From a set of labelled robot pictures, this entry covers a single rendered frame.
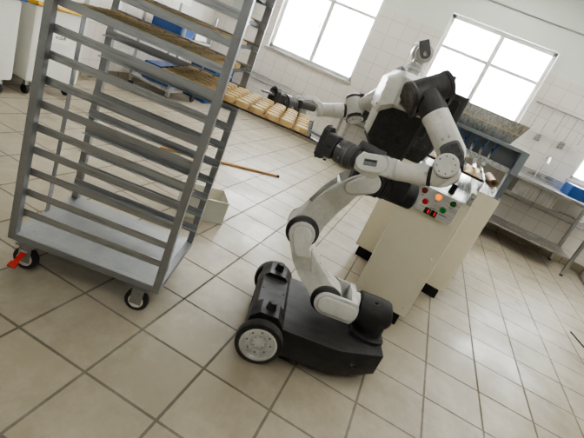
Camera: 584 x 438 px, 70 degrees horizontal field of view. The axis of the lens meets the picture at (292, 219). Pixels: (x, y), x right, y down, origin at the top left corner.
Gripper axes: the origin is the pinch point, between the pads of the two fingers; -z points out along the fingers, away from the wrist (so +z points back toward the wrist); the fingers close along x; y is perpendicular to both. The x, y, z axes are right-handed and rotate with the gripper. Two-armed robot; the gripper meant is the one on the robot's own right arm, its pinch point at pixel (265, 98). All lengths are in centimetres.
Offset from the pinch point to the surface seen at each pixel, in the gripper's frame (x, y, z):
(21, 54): -68, -262, -37
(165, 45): 8, 6, -53
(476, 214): -25, 49, 166
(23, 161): -51, -19, -82
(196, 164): -26, 24, -39
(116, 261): -82, 5, -48
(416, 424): -95, 116, 47
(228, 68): 10.0, 24.0, -39.3
